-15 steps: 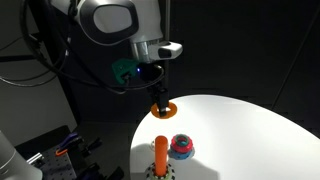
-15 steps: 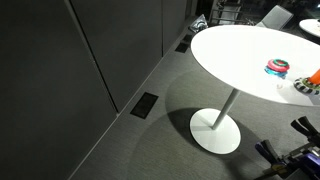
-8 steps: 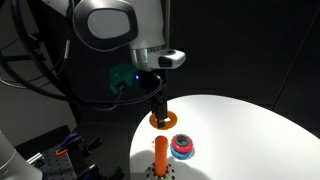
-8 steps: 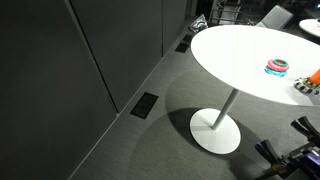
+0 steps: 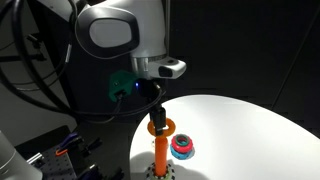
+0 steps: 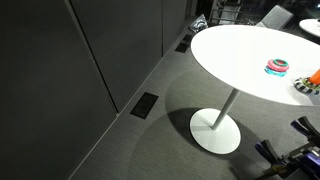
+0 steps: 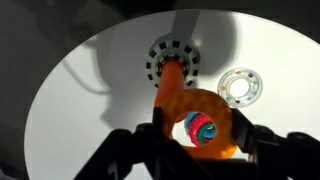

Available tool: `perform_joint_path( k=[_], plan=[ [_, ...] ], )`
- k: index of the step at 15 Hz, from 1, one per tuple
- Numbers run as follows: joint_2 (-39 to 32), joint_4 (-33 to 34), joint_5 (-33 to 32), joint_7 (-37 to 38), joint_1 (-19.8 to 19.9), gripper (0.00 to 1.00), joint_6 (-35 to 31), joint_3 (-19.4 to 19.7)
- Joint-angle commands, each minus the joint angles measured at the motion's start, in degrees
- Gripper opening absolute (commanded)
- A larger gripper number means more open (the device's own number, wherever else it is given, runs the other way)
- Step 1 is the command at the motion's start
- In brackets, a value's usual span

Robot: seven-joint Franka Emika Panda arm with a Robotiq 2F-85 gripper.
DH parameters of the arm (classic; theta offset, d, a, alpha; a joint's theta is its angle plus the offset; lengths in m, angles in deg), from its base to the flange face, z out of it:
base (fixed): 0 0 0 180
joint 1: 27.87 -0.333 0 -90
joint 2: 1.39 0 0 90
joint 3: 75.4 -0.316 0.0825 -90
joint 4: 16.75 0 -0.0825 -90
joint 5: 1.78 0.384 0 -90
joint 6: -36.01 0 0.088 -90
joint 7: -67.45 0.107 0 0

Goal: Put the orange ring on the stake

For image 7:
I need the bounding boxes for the clear ring with beads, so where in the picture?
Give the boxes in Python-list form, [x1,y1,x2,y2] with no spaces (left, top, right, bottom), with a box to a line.
[217,67,264,109]

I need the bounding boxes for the lime green bumpy ring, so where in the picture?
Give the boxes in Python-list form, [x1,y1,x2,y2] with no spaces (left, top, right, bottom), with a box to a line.
[152,53,190,82]

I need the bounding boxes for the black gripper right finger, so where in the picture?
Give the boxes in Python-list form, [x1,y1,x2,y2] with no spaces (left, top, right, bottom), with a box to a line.
[232,108,257,155]

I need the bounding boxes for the black and white checkered ring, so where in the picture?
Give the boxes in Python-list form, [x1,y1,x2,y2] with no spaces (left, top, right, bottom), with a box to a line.
[145,39,201,89]

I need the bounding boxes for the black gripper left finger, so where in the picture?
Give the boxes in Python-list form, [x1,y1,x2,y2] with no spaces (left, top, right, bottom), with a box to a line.
[152,107,162,131]

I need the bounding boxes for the orange stake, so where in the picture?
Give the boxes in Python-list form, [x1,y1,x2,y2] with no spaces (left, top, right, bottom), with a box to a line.
[154,59,184,107]

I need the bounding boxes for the orange bumpy ring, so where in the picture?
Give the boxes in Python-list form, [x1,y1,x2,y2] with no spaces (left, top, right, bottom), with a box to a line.
[159,88,238,160]

